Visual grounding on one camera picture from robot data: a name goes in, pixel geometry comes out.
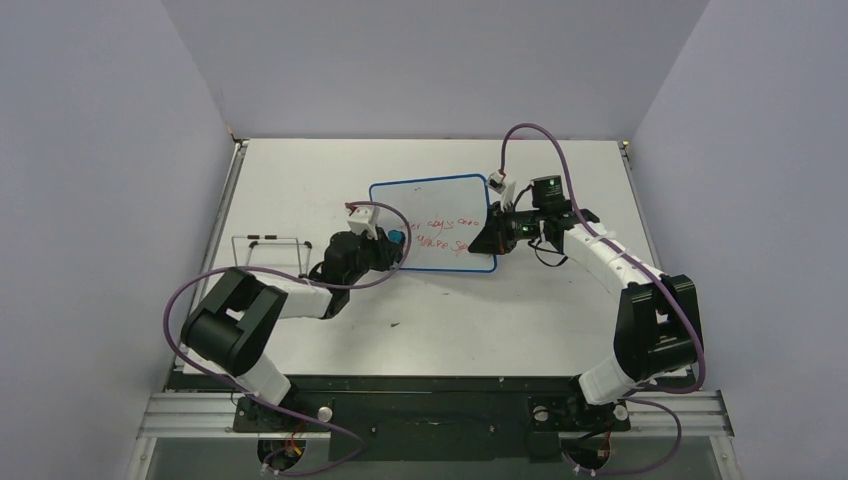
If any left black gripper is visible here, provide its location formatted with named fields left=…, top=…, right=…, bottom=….
left=344, top=226, right=399, bottom=288

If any blue framed whiteboard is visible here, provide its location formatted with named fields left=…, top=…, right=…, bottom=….
left=369, top=174, right=497, bottom=273

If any blue and black eraser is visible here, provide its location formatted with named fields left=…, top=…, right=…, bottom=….
left=386, top=230, right=407, bottom=249

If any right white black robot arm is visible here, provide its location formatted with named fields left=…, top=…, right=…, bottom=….
left=469, top=171, right=703, bottom=430

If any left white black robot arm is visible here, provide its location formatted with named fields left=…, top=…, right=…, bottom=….
left=179, top=228, right=408, bottom=430

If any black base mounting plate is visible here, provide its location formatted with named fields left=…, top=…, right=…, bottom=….
left=233, top=375, right=658, bottom=469

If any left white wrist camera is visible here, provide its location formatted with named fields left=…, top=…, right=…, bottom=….
left=347, top=205, right=380, bottom=240

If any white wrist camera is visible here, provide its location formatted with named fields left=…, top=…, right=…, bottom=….
left=347, top=205, right=380, bottom=240
left=487, top=170, right=516, bottom=212

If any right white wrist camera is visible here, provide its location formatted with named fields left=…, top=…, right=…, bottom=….
left=487, top=170, right=516, bottom=212

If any wire whiteboard stand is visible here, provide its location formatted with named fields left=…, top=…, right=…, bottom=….
left=230, top=234, right=313, bottom=276

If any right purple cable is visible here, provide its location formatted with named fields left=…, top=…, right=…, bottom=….
left=500, top=123, right=708, bottom=476

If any purple cable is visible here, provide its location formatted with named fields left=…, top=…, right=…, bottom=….
left=162, top=200, right=413, bottom=478
left=500, top=123, right=708, bottom=476

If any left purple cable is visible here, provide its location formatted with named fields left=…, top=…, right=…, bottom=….
left=162, top=200, right=413, bottom=478

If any aluminium rail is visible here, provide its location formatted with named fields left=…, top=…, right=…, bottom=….
left=137, top=391, right=734, bottom=439

